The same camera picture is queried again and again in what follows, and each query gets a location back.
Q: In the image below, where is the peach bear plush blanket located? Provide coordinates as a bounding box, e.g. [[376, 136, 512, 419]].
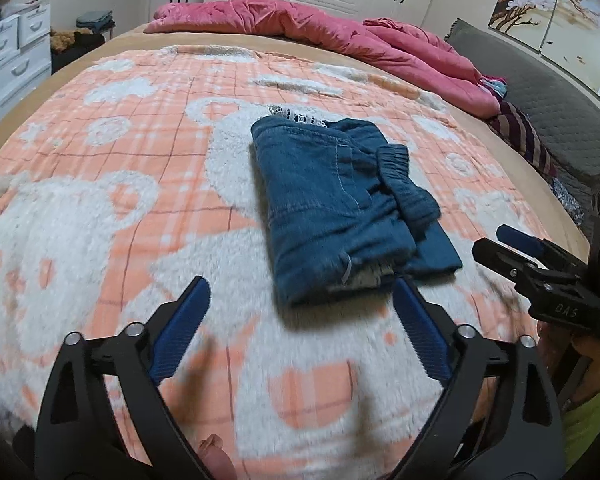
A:
[[0, 30, 588, 479]]

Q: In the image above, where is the white drawer cabinet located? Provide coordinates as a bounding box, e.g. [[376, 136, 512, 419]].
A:
[[0, 0, 52, 120]]

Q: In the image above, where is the dark grey quilted headboard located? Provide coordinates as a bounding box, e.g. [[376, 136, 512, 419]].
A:
[[445, 18, 600, 180]]

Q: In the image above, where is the right hand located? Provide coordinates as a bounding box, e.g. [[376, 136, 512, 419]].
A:
[[538, 321, 600, 413]]

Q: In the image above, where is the blue denim pants lace trim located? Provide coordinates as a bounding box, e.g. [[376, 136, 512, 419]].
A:
[[251, 112, 463, 306]]

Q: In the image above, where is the striped folded cloth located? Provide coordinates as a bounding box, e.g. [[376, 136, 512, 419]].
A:
[[486, 101, 557, 180]]

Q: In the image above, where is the pink quilted comforter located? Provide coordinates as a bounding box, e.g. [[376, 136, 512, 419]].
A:
[[145, 0, 501, 119]]

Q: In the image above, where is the tree mural wall art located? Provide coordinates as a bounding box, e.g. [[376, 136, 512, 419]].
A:
[[488, 0, 600, 97]]

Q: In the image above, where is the left hand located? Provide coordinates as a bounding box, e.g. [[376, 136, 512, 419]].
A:
[[197, 434, 237, 480]]

